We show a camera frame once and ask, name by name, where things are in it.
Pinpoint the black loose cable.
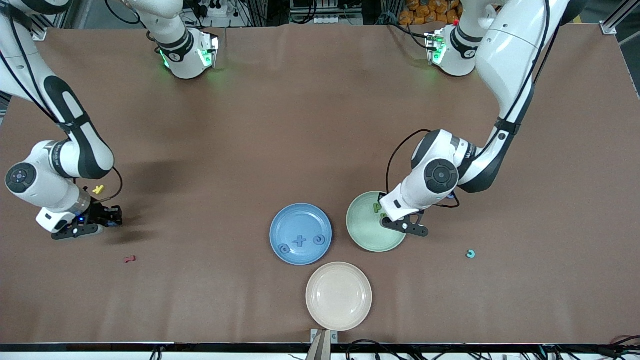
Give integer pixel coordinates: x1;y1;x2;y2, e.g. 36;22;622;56
346;339;401;360

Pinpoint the aluminium frame profile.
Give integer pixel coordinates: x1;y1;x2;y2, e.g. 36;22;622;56
601;0;640;36

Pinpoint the beige plate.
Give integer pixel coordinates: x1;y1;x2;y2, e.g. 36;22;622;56
305;261;373;332

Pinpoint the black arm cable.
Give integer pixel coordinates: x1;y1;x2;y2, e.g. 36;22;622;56
385;0;553;208
0;10;123;203

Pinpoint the pale green plate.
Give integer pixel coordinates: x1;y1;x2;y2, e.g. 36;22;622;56
346;191;408;253

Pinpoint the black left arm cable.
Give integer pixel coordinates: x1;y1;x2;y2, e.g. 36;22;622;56
385;0;553;208

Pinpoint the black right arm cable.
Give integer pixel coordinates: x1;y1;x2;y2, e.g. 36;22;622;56
0;10;123;203

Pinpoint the pile of orange items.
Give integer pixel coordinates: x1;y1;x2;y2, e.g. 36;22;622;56
398;0;463;26

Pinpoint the blue plate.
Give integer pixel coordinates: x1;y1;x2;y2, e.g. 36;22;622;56
269;203;333;266

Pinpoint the metal mounting bracket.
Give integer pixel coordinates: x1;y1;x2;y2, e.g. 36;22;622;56
310;328;339;360

